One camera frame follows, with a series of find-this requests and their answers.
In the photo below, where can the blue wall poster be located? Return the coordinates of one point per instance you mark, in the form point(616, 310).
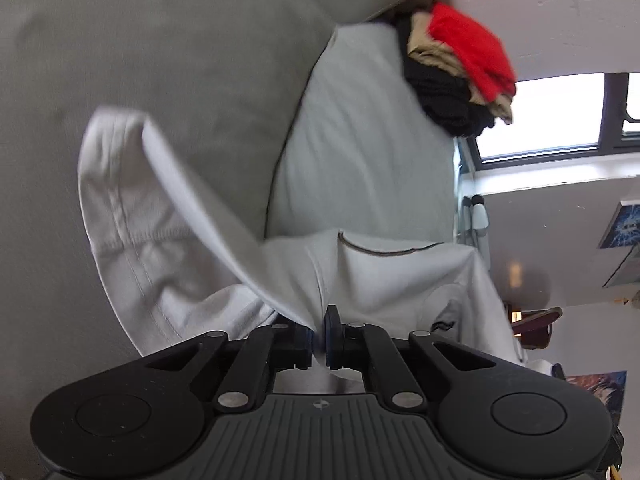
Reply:
point(625, 227)

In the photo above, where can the tan cloth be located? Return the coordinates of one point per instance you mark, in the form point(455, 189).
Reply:
point(425, 52)

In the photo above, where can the black cloth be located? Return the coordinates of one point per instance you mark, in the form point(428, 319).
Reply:
point(440, 95)

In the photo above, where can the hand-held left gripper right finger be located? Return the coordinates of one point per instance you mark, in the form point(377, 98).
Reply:
point(330, 336)

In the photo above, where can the dark framed window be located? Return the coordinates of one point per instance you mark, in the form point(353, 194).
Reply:
point(550, 115)

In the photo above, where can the white garment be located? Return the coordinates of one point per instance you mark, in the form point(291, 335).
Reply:
point(390, 280)

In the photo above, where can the colourful wall poster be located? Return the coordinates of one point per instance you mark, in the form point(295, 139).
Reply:
point(602, 392)

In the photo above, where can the grey sofa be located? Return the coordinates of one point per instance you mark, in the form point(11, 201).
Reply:
point(150, 35)

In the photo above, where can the red cloth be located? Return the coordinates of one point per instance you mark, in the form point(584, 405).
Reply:
point(465, 45)

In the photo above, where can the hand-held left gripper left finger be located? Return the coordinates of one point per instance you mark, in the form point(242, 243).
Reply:
point(304, 344)

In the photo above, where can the wooden chair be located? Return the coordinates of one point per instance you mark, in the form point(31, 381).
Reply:
point(537, 322)

